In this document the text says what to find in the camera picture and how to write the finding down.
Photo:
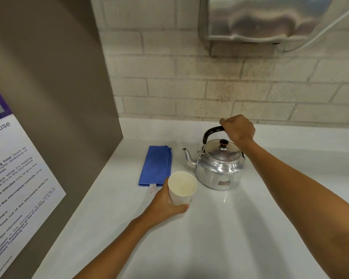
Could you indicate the person's right hand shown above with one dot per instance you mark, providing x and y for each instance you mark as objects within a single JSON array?
[{"x": 240, "y": 129}]

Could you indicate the person's right fingers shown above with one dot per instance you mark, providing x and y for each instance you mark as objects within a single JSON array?
[{"x": 225, "y": 123}]

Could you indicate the silver metal kettle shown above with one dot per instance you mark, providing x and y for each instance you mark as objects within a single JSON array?
[{"x": 219, "y": 165}]

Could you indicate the person's left forearm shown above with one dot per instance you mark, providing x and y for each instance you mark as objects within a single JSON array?
[{"x": 113, "y": 252}]

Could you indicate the person's right forearm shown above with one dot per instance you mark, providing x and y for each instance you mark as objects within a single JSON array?
[{"x": 305, "y": 197}]

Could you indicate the stainless steel wall dispenser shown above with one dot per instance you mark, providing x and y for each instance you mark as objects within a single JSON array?
[{"x": 264, "y": 17}]

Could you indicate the person's left thumb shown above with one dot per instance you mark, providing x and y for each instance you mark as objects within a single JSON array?
[{"x": 178, "y": 207}]

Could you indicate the printed instruction poster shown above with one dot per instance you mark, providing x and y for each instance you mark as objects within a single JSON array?
[{"x": 9, "y": 183}]

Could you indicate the person's left hand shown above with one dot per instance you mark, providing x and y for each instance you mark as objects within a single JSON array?
[{"x": 160, "y": 204}]

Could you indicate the white paper cup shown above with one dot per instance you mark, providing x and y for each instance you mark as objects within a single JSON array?
[{"x": 182, "y": 187}]

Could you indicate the brown cabinet side panel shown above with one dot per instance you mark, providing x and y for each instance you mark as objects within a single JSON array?
[{"x": 55, "y": 92}]

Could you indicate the blue folded cloth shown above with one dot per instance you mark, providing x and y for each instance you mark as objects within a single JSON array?
[{"x": 156, "y": 165}]

